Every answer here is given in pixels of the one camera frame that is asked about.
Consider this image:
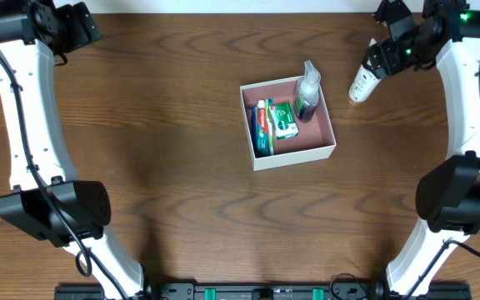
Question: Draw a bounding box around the white lotion tube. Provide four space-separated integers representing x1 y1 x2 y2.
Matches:
347 55 382 105

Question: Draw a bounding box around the clear pump sanitizer bottle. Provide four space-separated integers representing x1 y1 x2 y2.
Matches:
293 60 321 123

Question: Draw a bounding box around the white box pink interior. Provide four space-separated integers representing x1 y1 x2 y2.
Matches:
239 76 337 171

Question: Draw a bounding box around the green soap bar pack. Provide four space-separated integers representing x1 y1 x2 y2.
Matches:
269 102 299 140

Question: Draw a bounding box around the green white toothbrush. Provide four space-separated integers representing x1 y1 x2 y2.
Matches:
265 98 275 156

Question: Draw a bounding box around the blue disposable razor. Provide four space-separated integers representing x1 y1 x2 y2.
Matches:
249 105 258 149

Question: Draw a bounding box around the red green toothpaste tube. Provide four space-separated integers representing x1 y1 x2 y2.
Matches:
256 100 270 157

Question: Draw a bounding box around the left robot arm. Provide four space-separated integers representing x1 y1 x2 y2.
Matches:
0 0 149 299

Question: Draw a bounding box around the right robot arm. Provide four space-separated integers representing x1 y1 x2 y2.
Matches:
361 0 480 299

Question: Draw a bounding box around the left black cable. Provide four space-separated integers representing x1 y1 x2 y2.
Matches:
0 32 131 300

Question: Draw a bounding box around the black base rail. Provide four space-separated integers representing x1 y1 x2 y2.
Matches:
53 282 473 300

